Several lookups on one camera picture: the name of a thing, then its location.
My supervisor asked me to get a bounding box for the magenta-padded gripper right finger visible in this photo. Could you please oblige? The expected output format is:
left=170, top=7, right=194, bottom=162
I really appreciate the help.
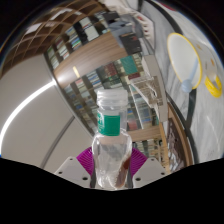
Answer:
left=129, top=147, right=168, bottom=189

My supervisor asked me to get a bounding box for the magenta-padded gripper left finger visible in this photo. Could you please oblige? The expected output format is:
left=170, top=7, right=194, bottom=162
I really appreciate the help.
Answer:
left=53, top=146, right=98, bottom=190

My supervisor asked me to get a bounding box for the clear plastic bottle green label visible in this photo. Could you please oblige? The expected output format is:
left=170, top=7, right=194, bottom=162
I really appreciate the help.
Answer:
left=91, top=87, right=133, bottom=191

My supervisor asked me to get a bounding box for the beige architectural building model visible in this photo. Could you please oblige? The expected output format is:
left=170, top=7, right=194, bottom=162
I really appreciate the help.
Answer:
left=131, top=75, right=165, bottom=108

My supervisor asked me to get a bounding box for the light blue spoon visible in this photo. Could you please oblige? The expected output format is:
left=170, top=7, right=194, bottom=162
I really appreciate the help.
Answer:
left=180, top=56, right=202, bottom=94

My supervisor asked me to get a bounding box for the wide bookshelf with books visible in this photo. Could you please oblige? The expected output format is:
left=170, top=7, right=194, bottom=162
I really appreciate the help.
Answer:
left=63, top=53, right=168, bottom=162

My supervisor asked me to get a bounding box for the narrow bookshelf with books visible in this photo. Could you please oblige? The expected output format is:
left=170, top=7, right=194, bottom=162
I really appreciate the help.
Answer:
left=44, top=15, right=112, bottom=70

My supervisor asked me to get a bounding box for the dark grey building model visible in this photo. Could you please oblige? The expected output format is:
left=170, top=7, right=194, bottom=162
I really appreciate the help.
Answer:
left=103, top=11, right=145, bottom=55

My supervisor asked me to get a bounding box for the wooden cubby shelf unit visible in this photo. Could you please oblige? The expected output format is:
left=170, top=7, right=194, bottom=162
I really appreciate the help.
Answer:
left=0, top=5, right=101, bottom=78

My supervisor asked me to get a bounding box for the white mug yellow handle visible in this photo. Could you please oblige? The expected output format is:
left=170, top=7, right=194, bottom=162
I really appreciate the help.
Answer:
left=166, top=32, right=224, bottom=99

